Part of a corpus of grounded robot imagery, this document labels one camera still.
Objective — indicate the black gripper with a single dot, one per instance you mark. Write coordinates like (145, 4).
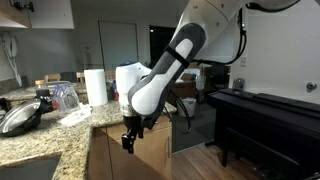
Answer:
(133, 126)

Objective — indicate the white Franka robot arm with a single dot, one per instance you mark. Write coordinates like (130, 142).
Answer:
(186, 50)

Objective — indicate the wooden island cabinet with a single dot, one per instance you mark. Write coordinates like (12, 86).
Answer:
(150, 160)

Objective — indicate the red label water bottle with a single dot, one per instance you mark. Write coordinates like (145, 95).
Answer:
(114, 91)

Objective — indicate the white paper sheet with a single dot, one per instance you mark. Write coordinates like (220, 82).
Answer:
(75, 116)

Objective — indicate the white paper towel roll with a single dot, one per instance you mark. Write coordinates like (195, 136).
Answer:
(95, 88)

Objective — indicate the white trash bin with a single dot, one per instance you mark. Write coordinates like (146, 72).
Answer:
(189, 107)

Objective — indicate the plastic wrapped bottle pack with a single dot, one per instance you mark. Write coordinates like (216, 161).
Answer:
(65, 98)

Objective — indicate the narrow wooden chair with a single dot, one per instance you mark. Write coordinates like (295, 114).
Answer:
(80, 77)
(52, 77)

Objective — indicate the dark chair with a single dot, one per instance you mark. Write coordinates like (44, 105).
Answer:
(68, 76)

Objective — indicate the white sofa blanket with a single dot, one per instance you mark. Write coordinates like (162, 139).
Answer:
(191, 74)

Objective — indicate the dark jar with tan lid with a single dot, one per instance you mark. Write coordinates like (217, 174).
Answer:
(43, 96)

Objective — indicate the dark window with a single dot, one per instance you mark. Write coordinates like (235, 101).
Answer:
(158, 43)

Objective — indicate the dark kitchen sink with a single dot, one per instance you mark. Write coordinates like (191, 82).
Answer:
(26, 168)

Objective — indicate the black office chair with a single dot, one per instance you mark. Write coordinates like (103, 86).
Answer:
(218, 78)

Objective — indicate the black pan with silver lid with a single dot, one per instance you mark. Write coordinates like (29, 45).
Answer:
(20, 118)

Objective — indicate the small grey metal object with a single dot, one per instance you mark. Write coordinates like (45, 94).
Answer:
(238, 84)

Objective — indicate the black piano bench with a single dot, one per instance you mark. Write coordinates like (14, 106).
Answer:
(260, 146)

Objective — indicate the black upright piano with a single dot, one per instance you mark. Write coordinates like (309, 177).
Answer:
(266, 116)

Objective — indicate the white cabinet door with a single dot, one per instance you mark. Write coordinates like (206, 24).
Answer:
(53, 15)

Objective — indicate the wooden upper cabinet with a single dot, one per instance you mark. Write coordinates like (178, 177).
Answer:
(11, 18)

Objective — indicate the silver door knob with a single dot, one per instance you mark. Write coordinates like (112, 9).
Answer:
(311, 86)

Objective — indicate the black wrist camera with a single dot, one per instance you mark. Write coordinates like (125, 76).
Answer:
(150, 121)

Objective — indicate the white wall whiteboard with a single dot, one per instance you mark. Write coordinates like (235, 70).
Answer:
(118, 46)

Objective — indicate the white wall outlet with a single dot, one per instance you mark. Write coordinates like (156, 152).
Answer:
(244, 61)

